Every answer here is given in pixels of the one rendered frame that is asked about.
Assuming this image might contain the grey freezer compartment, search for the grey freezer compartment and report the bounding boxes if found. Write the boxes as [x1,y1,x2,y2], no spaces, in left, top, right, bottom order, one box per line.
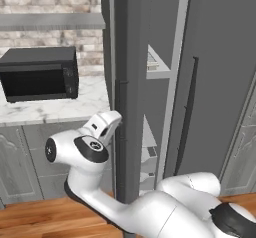
[139,0,192,194]

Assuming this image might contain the dark grey freezer door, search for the dark grey freezer door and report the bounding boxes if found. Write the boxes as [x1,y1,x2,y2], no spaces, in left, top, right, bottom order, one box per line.
[99,0,152,205]

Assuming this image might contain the dark grey fridge door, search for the dark grey fridge door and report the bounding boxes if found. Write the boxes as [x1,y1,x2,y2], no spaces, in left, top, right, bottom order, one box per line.
[164,0,256,180]

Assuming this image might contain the grey cupboard door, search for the grey cupboard door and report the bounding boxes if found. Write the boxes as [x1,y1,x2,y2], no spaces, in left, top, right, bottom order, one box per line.
[0,125,45,206]

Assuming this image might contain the pale striped box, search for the pale striped box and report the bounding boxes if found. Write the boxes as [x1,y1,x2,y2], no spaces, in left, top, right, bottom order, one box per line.
[146,59,159,72]

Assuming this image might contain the grey drawer cabinet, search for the grey drawer cabinet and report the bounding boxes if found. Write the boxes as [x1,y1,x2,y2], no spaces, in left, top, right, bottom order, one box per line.
[21,120,115,200]

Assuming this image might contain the black microwave oven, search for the black microwave oven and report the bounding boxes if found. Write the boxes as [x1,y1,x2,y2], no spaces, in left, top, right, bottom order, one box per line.
[0,46,80,104]

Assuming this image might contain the grey tall cupboard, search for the grey tall cupboard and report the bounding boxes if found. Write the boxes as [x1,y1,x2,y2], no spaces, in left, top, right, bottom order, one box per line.
[219,80,256,197]

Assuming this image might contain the dark freezer door handle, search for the dark freezer door handle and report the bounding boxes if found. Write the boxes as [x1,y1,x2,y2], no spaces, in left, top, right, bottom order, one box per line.
[114,79,130,141]

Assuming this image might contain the black fridge door handle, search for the black fridge door handle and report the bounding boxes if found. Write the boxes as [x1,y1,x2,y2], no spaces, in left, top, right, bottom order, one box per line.
[174,56,200,177]

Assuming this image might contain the grey wall shelf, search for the grey wall shelf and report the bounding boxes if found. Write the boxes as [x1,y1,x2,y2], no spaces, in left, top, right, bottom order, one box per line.
[0,13,107,32]

